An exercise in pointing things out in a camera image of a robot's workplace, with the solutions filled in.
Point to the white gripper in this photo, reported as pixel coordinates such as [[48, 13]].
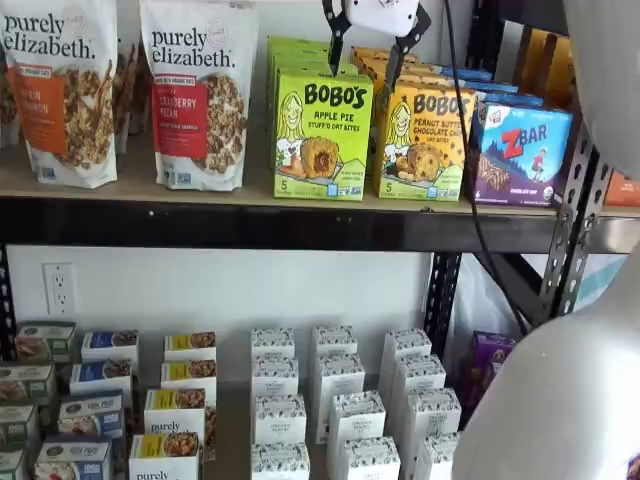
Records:
[[382, 12]]

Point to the green Bobo's apple pie box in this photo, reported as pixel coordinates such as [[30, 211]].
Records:
[[300, 44], [310, 66], [305, 56], [325, 135]]

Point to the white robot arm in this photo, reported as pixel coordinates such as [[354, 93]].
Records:
[[550, 400]]

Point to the yellow Bobo's peanut butter box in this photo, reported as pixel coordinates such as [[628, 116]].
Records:
[[420, 67], [425, 79], [367, 54], [420, 145]]

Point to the blue purple ZBar box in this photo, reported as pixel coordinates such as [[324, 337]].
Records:
[[495, 87], [505, 99], [520, 155], [470, 73]]

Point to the yellow brown snack box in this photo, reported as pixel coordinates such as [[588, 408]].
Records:
[[542, 65]]

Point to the black metal shelf rack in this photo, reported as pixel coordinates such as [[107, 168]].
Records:
[[610, 232], [250, 225]]

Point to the wooden shelf board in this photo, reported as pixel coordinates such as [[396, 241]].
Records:
[[232, 375], [135, 172]]

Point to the orange snack box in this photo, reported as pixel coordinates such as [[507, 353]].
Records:
[[622, 187]]

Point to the purple snack box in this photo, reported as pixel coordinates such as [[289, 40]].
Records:
[[492, 347], [480, 385]]

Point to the yellow label granola box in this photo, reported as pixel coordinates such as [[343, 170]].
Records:
[[175, 410], [165, 457], [190, 342], [187, 372]]

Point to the blue label oatmeal box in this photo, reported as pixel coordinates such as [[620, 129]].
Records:
[[72, 460], [90, 415], [102, 375], [110, 345]]

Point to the green label oatmeal box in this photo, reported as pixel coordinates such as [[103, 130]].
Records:
[[17, 425], [11, 465], [25, 382], [45, 340]]

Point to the red label granola bag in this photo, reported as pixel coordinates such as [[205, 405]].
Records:
[[200, 60]]

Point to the white granola bag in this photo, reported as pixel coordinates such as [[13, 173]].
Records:
[[6, 100], [131, 85]]

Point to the white teal plastic sheet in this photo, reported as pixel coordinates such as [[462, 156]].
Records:
[[480, 300]]

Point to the white patterned carton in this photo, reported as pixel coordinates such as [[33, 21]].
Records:
[[432, 415], [407, 345], [432, 460], [357, 417], [370, 460], [280, 462], [335, 340], [280, 420], [272, 342], [420, 375], [275, 377], [342, 375]]

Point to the orange label granola bag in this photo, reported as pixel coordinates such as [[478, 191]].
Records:
[[50, 50]]

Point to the white wall outlet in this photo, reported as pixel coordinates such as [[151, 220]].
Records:
[[59, 290]]

